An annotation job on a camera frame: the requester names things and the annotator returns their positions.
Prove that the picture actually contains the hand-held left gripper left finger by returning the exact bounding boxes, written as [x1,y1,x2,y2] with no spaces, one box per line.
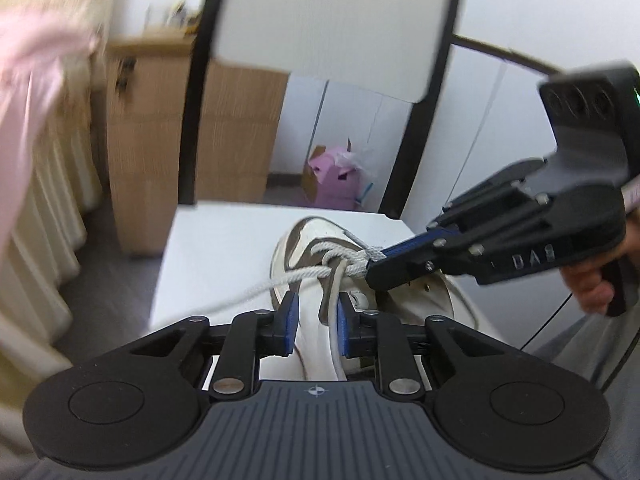
[131,292,301,393]

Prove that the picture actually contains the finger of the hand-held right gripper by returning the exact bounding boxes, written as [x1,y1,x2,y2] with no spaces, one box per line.
[364,239,482,292]
[381,157,549,261]

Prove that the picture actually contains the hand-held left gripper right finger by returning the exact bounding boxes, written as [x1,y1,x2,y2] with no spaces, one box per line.
[336,292,507,393]

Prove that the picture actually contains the white shoelace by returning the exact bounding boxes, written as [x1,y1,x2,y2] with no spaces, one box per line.
[196,230,389,382]

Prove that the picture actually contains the white and brown sneaker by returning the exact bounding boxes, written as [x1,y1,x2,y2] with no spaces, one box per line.
[269,217,494,382]

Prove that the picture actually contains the person's right hand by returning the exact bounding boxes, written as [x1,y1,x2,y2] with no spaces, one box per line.
[561,259,612,315]

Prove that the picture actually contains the clear plastic bag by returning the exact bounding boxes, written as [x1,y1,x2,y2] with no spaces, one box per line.
[336,146,382,182]

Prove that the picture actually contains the pink cardboard box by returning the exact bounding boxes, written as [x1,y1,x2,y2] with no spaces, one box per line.
[300,139,374,212]

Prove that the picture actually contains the black curved bar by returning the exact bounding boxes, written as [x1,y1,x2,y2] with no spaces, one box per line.
[449,31,569,79]

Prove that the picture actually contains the wooden drawer cabinet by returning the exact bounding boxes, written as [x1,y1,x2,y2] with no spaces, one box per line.
[104,34,292,259]

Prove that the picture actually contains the cream bed skirt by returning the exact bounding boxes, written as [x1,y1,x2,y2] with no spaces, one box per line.
[0,54,107,392]

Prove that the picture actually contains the black padlock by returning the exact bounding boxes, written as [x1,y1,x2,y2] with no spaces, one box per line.
[116,59,139,92]

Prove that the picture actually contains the black cable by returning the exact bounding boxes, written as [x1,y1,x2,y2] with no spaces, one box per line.
[521,289,627,392]

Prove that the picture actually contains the white chair with black frame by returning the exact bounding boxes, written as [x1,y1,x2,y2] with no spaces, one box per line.
[149,0,512,392]

